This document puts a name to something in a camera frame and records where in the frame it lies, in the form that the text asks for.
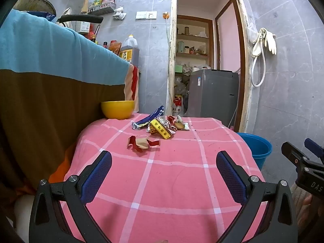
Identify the blue silver wrapper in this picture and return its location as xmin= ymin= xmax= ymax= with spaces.
xmin=132 ymin=106 xmax=165 ymax=130

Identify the large cooking oil bottle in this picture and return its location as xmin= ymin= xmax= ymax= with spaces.
xmin=119 ymin=35 xmax=140 ymax=64

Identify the person's right hand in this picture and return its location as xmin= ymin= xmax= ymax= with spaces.
xmin=297 ymin=194 xmax=321 ymax=233

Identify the blue plastic bucket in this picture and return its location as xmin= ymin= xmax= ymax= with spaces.
xmin=237 ymin=132 xmax=273 ymax=171

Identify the white hose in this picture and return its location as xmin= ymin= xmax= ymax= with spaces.
xmin=250 ymin=47 xmax=267 ymax=87

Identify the clear plastic bag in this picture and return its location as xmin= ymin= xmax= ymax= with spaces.
xmin=247 ymin=21 xmax=259 ymax=43

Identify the pink checked tablecloth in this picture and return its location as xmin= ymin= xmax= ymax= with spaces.
xmin=48 ymin=113 xmax=269 ymax=243

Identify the yellow strip wrapper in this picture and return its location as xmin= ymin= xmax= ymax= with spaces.
xmin=147 ymin=118 xmax=174 ymax=140

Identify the red white sack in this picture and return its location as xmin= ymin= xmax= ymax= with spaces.
xmin=172 ymin=95 xmax=184 ymax=115

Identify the grey wall shelf basket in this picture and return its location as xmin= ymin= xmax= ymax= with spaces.
xmin=88 ymin=3 xmax=117 ymax=16

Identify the blue printed box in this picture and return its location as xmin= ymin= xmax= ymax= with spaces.
xmin=25 ymin=11 xmax=56 ymax=22

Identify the yellow bowl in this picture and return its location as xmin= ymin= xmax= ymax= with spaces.
xmin=101 ymin=100 xmax=135 ymax=120

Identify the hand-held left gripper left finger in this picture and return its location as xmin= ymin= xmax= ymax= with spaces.
xmin=29 ymin=150 xmax=113 ymax=243

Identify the red brown torn wrapper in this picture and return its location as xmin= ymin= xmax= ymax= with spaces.
xmin=127 ymin=135 xmax=162 ymax=153

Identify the cream rubber glove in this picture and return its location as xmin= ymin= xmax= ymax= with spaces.
xmin=263 ymin=29 xmax=277 ymax=55
xmin=252 ymin=28 xmax=265 ymax=57

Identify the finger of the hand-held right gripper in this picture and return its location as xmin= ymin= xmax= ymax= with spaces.
xmin=281 ymin=141 xmax=311 ymax=169
xmin=304 ymin=138 xmax=324 ymax=163

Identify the wooden shelf unit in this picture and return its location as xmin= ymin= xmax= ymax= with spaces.
xmin=176 ymin=15 xmax=213 ymax=71

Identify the white fleece clothing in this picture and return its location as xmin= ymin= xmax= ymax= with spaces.
xmin=14 ymin=195 xmax=34 ymax=233

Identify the blue brown striped cloth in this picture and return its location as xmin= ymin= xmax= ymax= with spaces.
xmin=0 ymin=9 xmax=140 ymax=200

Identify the black pan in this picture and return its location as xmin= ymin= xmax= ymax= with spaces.
xmin=14 ymin=0 xmax=104 ymax=27

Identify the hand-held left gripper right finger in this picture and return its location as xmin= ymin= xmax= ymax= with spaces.
xmin=216 ymin=150 xmax=299 ymax=243

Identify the white utensil holder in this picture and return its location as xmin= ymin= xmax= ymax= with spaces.
xmin=76 ymin=20 xmax=91 ymax=33

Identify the red white wrapper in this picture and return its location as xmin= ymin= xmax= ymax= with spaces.
xmin=158 ymin=115 xmax=178 ymax=133

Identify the white rag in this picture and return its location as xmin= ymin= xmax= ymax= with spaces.
xmin=113 ymin=6 xmax=126 ymax=20

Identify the grey washing machine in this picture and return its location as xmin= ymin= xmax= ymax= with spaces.
xmin=187 ymin=69 xmax=240 ymax=132

